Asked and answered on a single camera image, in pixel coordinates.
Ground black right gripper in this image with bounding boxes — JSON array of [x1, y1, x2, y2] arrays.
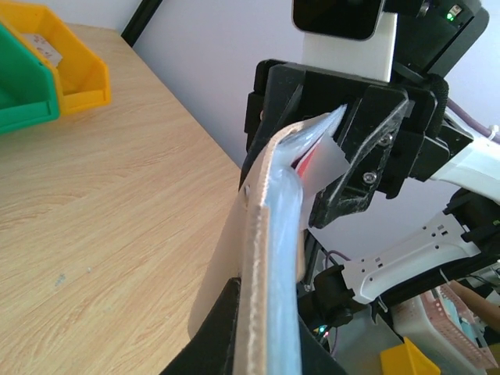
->
[[239, 59, 449, 229]]

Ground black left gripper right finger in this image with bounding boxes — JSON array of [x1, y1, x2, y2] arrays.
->
[[298, 317, 346, 375]]

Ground black frame post right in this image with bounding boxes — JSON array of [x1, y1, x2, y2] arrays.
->
[[121, 0, 163, 47]]

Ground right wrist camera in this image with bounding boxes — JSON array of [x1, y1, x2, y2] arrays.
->
[[292, 0, 401, 82]]

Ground cream leather card holder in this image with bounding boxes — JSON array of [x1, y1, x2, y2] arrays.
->
[[189, 105, 348, 374]]

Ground grey card in yellow bin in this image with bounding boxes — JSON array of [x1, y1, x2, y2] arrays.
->
[[23, 34, 63, 67]]

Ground pink perforated tray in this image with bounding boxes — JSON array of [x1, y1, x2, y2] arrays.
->
[[420, 284, 498, 373]]

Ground small yellow bin off-table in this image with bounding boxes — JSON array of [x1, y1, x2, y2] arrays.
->
[[380, 337, 441, 375]]

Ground green bin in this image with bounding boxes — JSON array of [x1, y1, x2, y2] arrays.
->
[[1, 21, 60, 134]]

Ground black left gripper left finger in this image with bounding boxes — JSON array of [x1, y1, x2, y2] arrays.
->
[[161, 277, 241, 375]]

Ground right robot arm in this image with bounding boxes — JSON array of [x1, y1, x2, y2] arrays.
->
[[241, 1, 499, 329]]

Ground yellow bin at back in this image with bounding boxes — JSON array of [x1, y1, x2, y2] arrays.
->
[[1, 1, 111, 116]]

